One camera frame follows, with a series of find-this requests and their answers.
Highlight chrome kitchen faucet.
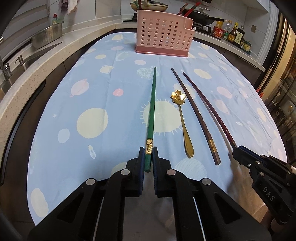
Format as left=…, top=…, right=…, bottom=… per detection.
left=0, top=56, right=11, bottom=86

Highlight dark red chopstick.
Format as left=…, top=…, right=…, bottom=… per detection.
left=177, top=3, right=188, bottom=15
left=182, top=72, right=237, bottom=150

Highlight small green cap jar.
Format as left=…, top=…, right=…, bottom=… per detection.
left=223, top=32, right=229, bottom=41

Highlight red seasoning tub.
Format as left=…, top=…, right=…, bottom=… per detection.
left=212, top=26, right=225, bottom=39

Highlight brown chopstick gold band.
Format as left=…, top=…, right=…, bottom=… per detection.
left=171, top=68, right=221, bottom=166

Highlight black wok with lid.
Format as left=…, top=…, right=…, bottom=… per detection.
left=187, top=10, right=226, bottom=25

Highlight small dark jars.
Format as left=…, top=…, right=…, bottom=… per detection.
left=240, top=39, right=251, bottom=52

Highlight blue patterned tablecloth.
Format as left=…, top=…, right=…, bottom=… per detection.
left=27, top=33, right=287, bottom=223

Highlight gold flower spoon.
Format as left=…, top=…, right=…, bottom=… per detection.
left=171, top=90, right=194, bottom=158

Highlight clear plastic bottle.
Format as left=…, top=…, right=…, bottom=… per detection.
left=224, top=20, right=232, bottom=33

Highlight white hanging towel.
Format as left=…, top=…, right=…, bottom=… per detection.
left=67, top=0, right=79, bottom=14

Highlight stainless steel sink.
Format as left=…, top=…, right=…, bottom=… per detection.
left=1, top=41, right=62, bottom=100

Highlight purple hanging cloth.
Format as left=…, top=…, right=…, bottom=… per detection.
left=58, top=0, right=68, bottom=11

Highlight dark soy sauce bottle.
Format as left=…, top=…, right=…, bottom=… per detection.
left=233, top=28, right=245, bottom=47

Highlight black gas stove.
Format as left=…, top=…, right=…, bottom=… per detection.
left=123, top=9, right=211, bottom=35

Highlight brown vinegar bottle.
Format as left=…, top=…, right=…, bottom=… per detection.
left=227, top=22, right=238, bottom=43

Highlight green dish soap bottle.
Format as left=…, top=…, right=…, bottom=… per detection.
left=52, top=14, right=61, bottom=25

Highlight pink perforated utensil holder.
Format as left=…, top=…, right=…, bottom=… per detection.
left=135, top=14, right=195, bottom=57

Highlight person's right hand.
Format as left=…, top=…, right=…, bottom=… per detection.
left=261, top=209, right=282, bottom=232

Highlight soap dispenser pump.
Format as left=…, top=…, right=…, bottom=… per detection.
left=15, top=55, right=24, bottom=65

